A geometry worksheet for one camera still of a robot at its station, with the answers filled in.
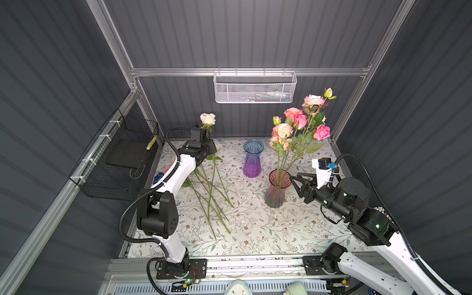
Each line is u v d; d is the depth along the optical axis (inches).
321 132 24.8
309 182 21.8
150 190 18.0
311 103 25.7
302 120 26.8
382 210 27.9
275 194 33.9
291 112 28.1
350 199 17.5
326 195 21.9
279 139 26.9
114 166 28.4
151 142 31.9
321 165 20.9
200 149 26.8
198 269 28.5
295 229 33.2
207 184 37.9
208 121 35.9
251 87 48.8
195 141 26.8
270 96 36.1
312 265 28.9
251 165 41.1
